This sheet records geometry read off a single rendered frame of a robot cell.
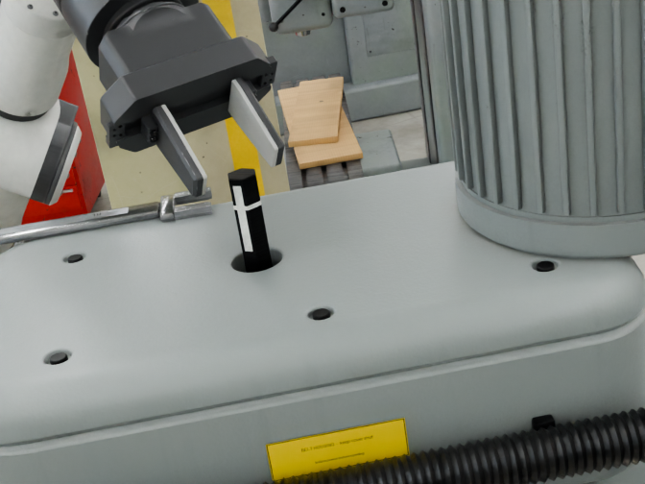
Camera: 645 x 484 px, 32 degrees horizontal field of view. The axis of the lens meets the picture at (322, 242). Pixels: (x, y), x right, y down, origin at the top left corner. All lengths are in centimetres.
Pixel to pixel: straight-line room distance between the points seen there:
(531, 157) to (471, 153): 6
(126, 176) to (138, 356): 192
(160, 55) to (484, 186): 23
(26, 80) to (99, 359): 33
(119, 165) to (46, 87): 163
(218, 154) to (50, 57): 166
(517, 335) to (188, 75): 27
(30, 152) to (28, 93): 6
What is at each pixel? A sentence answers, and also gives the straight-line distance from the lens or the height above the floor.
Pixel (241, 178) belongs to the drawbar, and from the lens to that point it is 76.
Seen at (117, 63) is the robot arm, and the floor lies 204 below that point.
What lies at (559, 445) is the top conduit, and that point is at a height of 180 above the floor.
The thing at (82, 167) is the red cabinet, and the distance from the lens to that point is 567.
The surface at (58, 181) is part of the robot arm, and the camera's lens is 102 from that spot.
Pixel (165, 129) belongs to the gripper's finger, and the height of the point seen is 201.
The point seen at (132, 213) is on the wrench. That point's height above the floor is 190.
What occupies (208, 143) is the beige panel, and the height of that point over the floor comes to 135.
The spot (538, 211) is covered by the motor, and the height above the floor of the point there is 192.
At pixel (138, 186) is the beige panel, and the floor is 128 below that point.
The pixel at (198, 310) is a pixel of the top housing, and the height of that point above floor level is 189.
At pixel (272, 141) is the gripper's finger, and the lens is 73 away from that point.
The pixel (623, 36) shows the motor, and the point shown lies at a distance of 69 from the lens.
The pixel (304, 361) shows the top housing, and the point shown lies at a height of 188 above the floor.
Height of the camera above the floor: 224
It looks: 26 degrees down
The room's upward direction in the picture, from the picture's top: 9 degrees counter-clockwise
